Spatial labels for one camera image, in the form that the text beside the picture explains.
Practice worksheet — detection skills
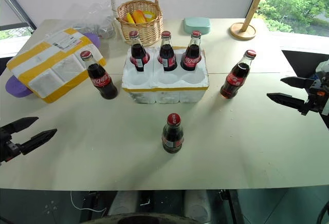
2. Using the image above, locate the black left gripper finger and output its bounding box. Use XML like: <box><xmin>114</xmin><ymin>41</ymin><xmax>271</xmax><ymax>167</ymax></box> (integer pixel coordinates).
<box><xmin>19</xmin><ymin>128</ymin><xmax>58</xmax><ymax>156</ymax></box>
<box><xmin>0</xmin><ymin>117</ymin><xmax>39</xmax><ymax>138</ymax></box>

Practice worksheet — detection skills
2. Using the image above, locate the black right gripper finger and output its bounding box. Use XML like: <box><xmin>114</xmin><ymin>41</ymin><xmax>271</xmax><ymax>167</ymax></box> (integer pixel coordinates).
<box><xmin>280</xmin><ymin>76</ymin><xmax>322</xmax><ymax>90</ymax></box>
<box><xmin>266</xmin><ymin>92</ymin><xmax>309</xmax><ymax>117</ymax></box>

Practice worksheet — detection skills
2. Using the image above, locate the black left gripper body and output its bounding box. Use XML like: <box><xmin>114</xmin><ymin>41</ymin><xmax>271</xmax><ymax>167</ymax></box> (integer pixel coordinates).
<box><xmin>0</xmin><ymin>133</ymin><xmax>22</xmax><ymax>163</ymax></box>

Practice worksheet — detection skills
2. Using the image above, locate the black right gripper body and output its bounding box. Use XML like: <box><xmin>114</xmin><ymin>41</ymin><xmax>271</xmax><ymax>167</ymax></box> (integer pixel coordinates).
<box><xmin>304</xmin><ymin>78</ymin><xmax>329</xmax><ymax>115</ymax></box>

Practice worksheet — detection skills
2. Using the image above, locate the glass cola bottle red cap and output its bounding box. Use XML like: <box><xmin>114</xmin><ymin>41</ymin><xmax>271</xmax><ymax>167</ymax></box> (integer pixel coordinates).
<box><xmin>161</xmin><ymin>113</ymin><xmax>185</xmax><ymax>154</ymax></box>
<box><xmin>180</xmin><ymin>30</ymin><xmax>203</xmax><ymax>71</ymax></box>
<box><xmin>80</xmin><ymin>50</ymin><xmax>119</xmax><ymax>100</ymax></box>
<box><xmin>220</xmin><ymin>49</ymin><xmax>257</xmax><ymax>100</ymax></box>
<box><xmin>129</xmin><ymin>30</ymin><xmax>151</xmax><ymax>72</ymax></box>
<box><xmin>157</xmin><ymin>30</ymin><xmax>178</xmax><ymax>72</ymax></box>

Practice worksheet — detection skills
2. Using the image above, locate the white package yellow tape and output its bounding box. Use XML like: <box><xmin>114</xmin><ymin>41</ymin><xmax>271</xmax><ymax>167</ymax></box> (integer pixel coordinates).
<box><xmin>6</xmin><ymin>27</ymin><xmax>107</xmax><ymax>104</ymax></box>

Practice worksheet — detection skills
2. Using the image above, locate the mint green lidded box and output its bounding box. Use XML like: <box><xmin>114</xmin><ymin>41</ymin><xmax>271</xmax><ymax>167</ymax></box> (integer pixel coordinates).
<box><xmin>182</xmin><ymin>17</ymin><xmax>212</xmax><ymax>35</ymax></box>

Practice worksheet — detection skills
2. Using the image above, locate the white foam bottle tray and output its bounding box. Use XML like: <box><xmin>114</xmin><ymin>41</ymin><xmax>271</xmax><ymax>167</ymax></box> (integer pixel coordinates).
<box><xmin>121</xmin><ymin>46</ymin><xmax>210</xmax><ymax>105</ymax></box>

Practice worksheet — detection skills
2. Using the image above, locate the purple plastic tray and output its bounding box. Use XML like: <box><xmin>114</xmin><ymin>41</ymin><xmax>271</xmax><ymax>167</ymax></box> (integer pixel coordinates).
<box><xmin>5</xmin><ymin>32</ymin><xmax>101</xmax><ymax>99</ymax></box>

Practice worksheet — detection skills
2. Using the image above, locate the wooden rack with round base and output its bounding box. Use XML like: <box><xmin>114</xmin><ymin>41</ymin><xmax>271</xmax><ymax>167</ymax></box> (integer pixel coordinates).
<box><xmin>229</xmin><ymin>0</ymin><xmax>283</xmax><ymax>40</ymax></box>

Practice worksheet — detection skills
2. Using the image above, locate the grey rounded shape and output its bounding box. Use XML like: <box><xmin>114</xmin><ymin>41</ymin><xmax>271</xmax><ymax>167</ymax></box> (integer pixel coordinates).
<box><xmin>107</xmin><ymin>190</ymin><xmax>141</xmax><ymax>216</ymax></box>
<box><xmin>183</xmin><ymin>190</ymin><xmax>214</xmax><ymax>222</ymax></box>

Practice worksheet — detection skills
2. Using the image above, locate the clear plastic bag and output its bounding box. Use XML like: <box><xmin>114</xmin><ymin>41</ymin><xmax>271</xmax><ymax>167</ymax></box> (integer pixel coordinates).
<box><xmin>72</xmin><ymin>2</ymin><xmax>117</xmax><ymax>40</ymax></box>

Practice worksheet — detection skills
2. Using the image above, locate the yellow toy banana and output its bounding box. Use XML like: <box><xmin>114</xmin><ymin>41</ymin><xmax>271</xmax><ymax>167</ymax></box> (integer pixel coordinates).
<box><xmin>122</xmin><ymin>12</ymin><xmax>135</xmax><ymax>24</ymax></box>

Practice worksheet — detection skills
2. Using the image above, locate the orange toy fruit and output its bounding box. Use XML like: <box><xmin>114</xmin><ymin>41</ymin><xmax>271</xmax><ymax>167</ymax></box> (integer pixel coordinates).
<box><xmin>132</xmin><ymin>9</ymin><xmax>148</xmax><ymax>24</ymax></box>

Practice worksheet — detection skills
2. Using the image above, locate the yellow toy fruit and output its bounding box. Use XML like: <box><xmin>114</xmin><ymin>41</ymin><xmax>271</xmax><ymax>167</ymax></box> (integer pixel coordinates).
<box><xmin>142</xmin><ymin>10</ymin><xmax>156</xmax><ymax>22</ymax></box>

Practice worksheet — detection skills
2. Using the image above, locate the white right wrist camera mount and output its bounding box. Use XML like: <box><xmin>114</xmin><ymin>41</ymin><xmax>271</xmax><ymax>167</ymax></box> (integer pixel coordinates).
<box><xmin>315</xmin><ymin>60</ymin><xmax>329</xmax><ymax>80</ymax></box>

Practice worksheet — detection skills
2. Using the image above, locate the thin white cable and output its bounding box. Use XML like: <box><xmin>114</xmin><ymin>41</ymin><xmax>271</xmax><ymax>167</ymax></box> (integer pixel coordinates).
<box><xmin>70</xmin><ymin>190</ymin><xmax>107</xmax><ymax>213</ymax></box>

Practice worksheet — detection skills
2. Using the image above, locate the black cable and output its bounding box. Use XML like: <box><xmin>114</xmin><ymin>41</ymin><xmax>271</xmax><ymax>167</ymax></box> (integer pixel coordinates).
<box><xmin>316</xmin><ymin>202</ymin><xmax>329</xmax><ymax>224</ymax></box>

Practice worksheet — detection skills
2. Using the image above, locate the black table frame leg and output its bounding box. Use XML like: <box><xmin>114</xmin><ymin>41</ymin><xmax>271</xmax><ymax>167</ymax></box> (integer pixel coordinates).
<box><xmin>217</xmin><ymin>189</ymin><xmax>244</xmax><ymax>224</ymax></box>

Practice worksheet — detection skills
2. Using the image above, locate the wicker basket with handle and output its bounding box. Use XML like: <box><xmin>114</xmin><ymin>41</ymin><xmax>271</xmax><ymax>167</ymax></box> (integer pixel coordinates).
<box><xmin>110</xmin><ymin>0</ymin><xmax>165</xmax><ymax>46</ymax></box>

